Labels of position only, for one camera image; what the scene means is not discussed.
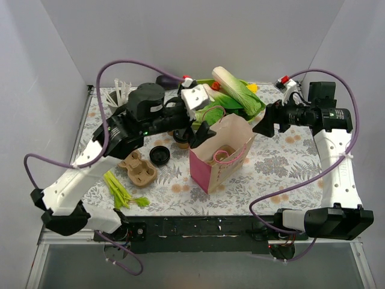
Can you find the brown paper cup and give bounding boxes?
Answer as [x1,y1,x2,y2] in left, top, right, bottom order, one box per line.
[173,130,189,149]

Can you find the pink paper cake bag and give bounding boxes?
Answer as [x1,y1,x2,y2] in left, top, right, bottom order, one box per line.
[189,114,256,194]

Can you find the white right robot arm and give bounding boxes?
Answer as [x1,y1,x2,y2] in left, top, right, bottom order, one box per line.
[253,77,374,240]

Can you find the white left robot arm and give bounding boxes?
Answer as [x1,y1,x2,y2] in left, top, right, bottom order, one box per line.
[31,82,215,241]

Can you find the green plastic vegetable tray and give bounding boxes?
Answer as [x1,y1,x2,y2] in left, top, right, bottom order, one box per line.
[193,81,266,128]

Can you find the bok choy front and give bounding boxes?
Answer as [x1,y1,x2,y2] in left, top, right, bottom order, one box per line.
[195,102,226,125]

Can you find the bok choy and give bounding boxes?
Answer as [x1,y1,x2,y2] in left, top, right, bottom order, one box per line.
[195,102,226,125]
[203,84,243,110]

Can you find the napa cabbage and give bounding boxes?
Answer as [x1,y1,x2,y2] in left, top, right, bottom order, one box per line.
[212,66,266,116]

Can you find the purple eggplant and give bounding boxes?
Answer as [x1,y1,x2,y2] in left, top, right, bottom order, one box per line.
[155,75,180,90]

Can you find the bok choy middle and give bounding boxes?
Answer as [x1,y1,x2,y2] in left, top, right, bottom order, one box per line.
[203,84,243,110]

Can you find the yellow vegetable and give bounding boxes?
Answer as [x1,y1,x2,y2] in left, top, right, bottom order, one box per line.
[246,84,258,93]

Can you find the stack of black lids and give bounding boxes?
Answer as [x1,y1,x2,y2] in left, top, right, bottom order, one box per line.
[149,146,170,166]

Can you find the red pepper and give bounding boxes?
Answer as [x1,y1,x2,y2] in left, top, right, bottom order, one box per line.
[211,81,220,91]

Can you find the floral table mat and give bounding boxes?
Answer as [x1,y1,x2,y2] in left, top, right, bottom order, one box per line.
[60,84,340,217]

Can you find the grey straw holder cup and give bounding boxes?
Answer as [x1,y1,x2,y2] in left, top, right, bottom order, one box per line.
[108,90,128,115]

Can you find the brown cardboard cup carrier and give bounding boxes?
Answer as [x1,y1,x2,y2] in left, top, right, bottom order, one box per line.
[118,150,158,188]

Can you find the green celery stalks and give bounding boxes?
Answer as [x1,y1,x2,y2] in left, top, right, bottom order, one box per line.
[103,171,150,210]

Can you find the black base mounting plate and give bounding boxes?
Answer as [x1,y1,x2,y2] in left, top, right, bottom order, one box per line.
[104,216,292,254]

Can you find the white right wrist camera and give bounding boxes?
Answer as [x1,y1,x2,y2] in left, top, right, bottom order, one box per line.
[274,76,298,105]

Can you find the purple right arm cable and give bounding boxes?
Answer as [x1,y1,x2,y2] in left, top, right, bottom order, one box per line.
[249,69,360,263]

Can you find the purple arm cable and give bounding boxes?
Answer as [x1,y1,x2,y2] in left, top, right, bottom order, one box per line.
[23,59,186,276]
[249,69,360,263]

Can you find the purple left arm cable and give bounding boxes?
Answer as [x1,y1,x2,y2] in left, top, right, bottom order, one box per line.
[23,59,186,276]

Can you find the aluminium frame rail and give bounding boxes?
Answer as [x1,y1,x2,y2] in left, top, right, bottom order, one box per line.
[37,219,362,245]

